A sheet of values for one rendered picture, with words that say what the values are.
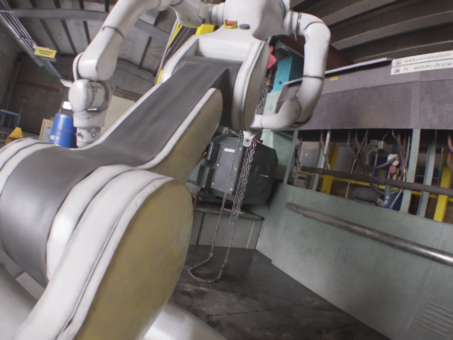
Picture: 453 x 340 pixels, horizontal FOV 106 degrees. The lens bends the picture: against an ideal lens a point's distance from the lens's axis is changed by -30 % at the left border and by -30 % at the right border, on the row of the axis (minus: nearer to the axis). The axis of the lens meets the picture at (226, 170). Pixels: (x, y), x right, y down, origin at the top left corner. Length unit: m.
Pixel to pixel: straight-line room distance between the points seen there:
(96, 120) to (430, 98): 1.42
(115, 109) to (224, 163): 6.16
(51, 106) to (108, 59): 15.59
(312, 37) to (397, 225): 0.92
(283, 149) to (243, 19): 1.72
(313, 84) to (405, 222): 0.79
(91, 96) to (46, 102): 15.74
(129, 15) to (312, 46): 0.57
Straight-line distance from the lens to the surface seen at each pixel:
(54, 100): 16.14
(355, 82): 1.75
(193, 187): 1.89
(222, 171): 1.69
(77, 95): 0.54
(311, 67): 0.86
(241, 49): 0.60
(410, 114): 1.44
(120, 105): 7.60
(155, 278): 0.21
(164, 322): 0.42
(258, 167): 1.72
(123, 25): 0.60
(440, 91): 1.44
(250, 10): 0.79
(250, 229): 2.04
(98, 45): 0.56
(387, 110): 1.52
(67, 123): 4.49
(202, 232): 1.85
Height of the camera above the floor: 0.60
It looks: level
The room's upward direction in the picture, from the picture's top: 13 degrees clockwise
